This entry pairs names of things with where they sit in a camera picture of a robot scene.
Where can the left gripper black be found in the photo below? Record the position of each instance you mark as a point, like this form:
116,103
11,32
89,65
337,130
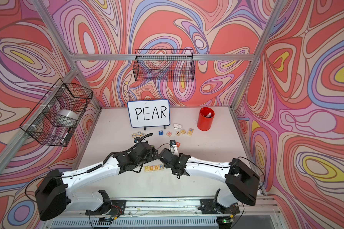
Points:
155,153

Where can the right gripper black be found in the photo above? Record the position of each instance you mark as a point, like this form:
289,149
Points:
180,155

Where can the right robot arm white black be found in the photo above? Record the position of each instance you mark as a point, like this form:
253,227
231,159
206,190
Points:
242,183

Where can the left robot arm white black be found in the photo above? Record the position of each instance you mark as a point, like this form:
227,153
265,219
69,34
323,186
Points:
53,196

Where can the whiteboard with PEAR text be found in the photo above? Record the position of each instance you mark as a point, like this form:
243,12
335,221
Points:
149,113

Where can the white whiteboard eraser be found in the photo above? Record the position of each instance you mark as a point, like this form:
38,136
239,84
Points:
177,126

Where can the red plastic cup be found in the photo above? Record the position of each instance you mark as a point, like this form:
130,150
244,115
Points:
203,123

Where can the white tape roll in basket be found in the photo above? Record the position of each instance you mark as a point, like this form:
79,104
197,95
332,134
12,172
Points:
68,114

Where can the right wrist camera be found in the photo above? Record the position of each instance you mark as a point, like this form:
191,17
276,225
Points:
173,143

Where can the black wire basket left wall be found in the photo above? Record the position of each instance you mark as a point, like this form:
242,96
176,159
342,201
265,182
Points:
48,128

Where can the black wire basket wall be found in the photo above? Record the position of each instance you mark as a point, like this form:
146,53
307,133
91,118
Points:
48,128
164,65

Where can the black wire basket back wall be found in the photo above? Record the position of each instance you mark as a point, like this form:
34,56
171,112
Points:
164,65

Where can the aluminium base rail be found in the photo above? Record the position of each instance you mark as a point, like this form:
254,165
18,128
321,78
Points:
176,213

